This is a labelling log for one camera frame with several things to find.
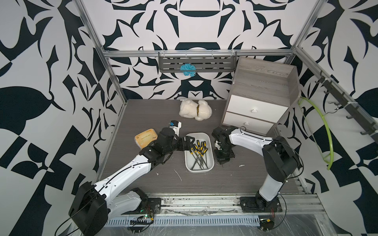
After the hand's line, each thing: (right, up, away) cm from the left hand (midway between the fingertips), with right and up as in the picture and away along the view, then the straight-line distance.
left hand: (188, 135), depth 79 cm
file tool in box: (+3, -10, +14) cm, 18 cm away
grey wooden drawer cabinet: (+41, +23, +4) cm, 47 cm away
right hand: (+18, -16, +8) cm, 25 cm away
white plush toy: (0, +15, +23) cm, 27 cm away
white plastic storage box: (+8, -14, +11) cm, 20 cm away
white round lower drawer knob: (+37, +6, +17) cm, 41 cm away
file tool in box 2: (+5, -10, +15) cm, 19 cm away
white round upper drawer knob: (+37, +13, +4) cm, 39 cm away
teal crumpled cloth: (0, +40, +11) cm, 41 cm away
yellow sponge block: (-29, -5, +16) cm, 33 cm away
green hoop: (+62, -11, -14) cm, 65 cm away
